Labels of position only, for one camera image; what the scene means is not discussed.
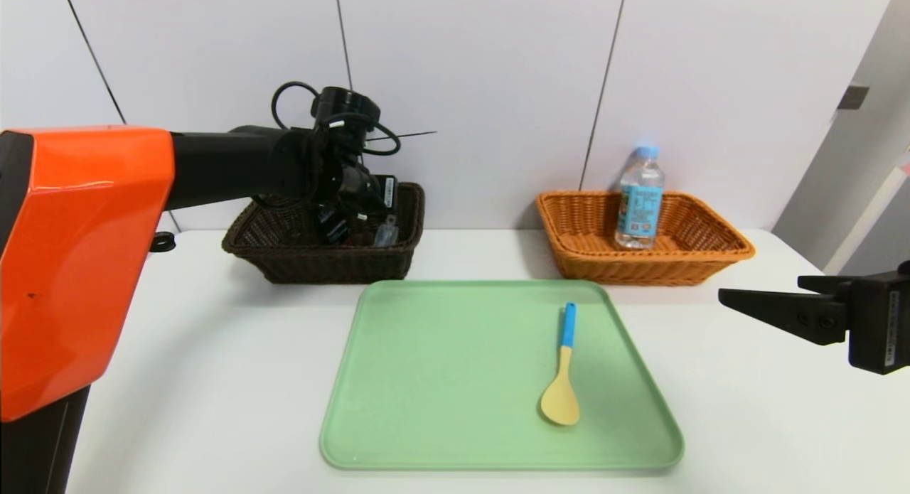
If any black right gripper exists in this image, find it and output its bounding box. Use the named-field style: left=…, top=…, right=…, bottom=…
left=717, top=261, right=910, bottom=376

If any clear water bottle blue cap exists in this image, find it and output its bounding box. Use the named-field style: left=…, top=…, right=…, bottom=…
left=614, top=146, right=665, bottom=250

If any yellow spoon blue handle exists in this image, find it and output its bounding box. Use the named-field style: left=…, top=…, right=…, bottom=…
left=540, top=302, right=582, bottom=428

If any black face wash tube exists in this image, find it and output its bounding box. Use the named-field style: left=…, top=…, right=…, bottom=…
left=316, top=208, right=352, bottom=246

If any orange wicker basket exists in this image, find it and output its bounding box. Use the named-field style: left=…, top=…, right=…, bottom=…
left=536, top=190, right=756, bottom=287

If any dark brown wicker basket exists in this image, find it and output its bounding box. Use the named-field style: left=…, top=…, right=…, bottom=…
left=222, top=182, right=426, bottom=285

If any light green plastic tray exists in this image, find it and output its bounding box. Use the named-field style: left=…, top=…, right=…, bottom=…
left=320, top=279, right=685, bottom=472

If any black left camera cable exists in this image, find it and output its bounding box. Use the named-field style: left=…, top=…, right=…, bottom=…
left=272, top=81, right=321, bottom=132

